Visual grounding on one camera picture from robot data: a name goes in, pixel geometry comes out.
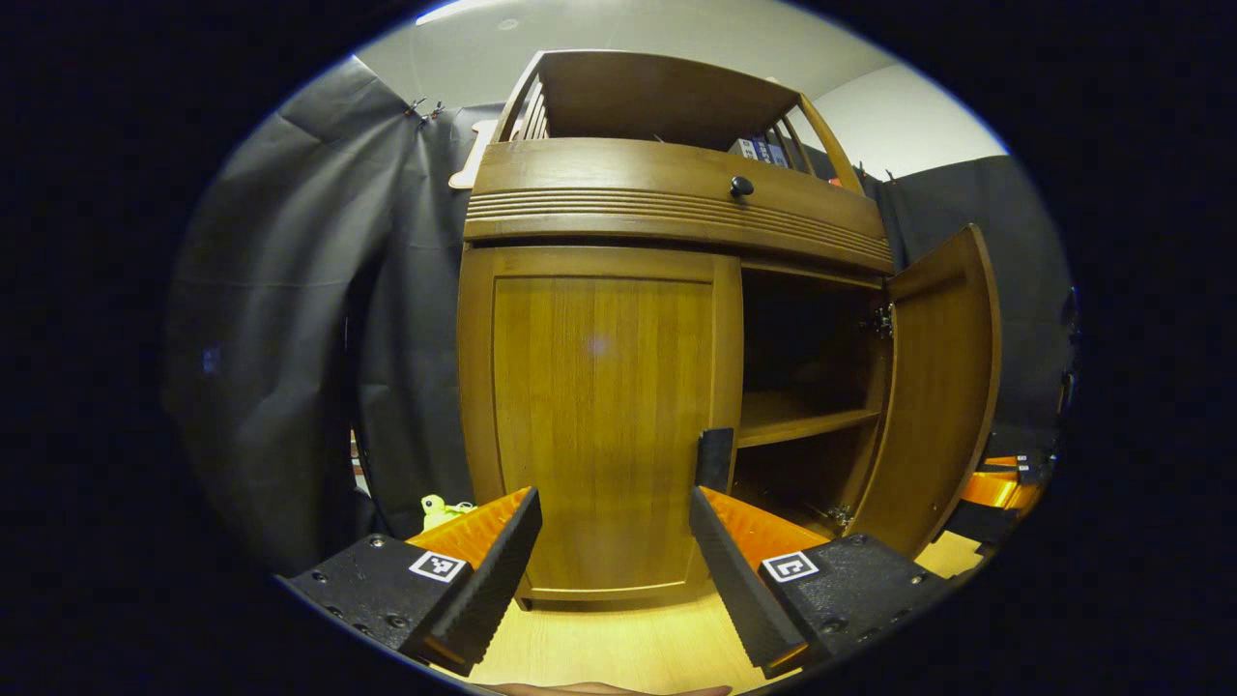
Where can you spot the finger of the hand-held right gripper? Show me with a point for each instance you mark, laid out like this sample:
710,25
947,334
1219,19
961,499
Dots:
1024,466
995,490

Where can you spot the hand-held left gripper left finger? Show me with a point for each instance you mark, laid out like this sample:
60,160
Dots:
498,570

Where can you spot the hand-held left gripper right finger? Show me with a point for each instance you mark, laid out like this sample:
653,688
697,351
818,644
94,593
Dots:
739,580

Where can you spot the wooden cabinet door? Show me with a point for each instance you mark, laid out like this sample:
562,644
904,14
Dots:
599,416
942,387

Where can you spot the wooden double-door shoe cabinet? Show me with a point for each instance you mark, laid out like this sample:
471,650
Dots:
667,97

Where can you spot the green frog toy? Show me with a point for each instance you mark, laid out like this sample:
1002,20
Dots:
437,510

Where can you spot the wooden inner shelf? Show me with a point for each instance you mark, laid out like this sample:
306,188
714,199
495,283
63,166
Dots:
802,422

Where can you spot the wooden drawer with black knob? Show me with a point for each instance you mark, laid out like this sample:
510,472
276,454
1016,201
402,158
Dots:
599,184

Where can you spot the dark blue book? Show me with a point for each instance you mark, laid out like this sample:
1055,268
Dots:
763,150

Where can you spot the white book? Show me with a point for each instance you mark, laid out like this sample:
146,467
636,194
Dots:
742,148

